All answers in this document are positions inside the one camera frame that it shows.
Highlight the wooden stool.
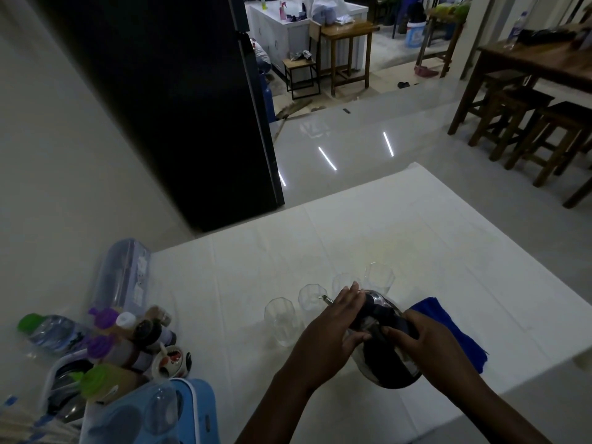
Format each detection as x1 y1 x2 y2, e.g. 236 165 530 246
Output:
562 166 592 209
467 69 530 121
468 87 556 161
504 101 592 187

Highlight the purple-capped bottle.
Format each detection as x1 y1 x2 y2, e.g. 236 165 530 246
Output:
85 336 135 366
88 307 122 331

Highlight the person's left forearm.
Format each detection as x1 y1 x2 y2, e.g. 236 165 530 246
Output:
235 364 325 444

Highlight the green-capped water bottle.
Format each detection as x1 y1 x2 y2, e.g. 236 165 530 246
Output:
18 313 88 354

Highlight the black refrigerator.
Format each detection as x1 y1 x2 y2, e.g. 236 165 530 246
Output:
25 0 286 234

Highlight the narrow wooden table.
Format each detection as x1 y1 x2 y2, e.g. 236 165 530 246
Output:
415 8 468 79

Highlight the person's right hand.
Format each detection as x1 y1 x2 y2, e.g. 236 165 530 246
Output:
385 311 483 396

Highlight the stainless steel kettle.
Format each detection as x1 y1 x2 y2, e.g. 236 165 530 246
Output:
323 289 424 390

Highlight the bundle of straws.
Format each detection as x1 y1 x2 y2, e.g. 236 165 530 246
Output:
0 394 81 444

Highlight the clear water bottle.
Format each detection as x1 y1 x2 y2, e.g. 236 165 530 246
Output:
506 11 529 50

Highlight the small metal-framed stool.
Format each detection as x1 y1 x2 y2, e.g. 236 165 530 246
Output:
282 57 322 100

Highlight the white chest freezer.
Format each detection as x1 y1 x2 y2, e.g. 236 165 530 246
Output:
245 0 371 84

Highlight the person's right forearm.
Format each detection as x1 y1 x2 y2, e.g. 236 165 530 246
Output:
442 365 553 444

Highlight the white plastic bag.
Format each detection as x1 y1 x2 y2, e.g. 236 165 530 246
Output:
309 0 347 24

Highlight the blue cloth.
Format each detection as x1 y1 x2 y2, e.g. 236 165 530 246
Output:
411 297 489 374

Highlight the person's left hand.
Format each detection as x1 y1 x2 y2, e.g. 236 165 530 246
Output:
286 281 372 390

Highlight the white bucket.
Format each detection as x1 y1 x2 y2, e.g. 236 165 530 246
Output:
405 21 427 49

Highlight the dark brown bottle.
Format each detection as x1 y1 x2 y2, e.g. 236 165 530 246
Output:
134 306 177 352

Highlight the upturned clear glass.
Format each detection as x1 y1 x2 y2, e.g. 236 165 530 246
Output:
141 384 181 437

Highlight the black bag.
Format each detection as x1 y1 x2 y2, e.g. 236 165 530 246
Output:
517 27 584 47

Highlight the wooden dining table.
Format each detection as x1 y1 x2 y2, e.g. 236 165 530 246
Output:
448 24 592 137

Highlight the white-capped bottle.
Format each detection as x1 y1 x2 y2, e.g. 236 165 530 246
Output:
115 312 139 338

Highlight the broom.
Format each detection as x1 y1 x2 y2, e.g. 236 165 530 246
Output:
273 99 315 144

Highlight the light blue dish rack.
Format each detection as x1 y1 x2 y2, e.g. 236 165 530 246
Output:
81 378 222 444

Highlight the small patterned jar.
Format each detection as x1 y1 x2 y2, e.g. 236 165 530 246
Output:
152 345 191 380

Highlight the tall wooden side table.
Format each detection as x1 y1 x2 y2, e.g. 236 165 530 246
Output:
309 20 381 97

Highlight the clear plastic storage container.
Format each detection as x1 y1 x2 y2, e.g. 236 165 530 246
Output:
91 238 152 315

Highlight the clear drinking glass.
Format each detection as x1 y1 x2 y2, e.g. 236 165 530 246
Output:
364 262 396 294
298 284 328 315
331 273 361 296
264 297 297 347

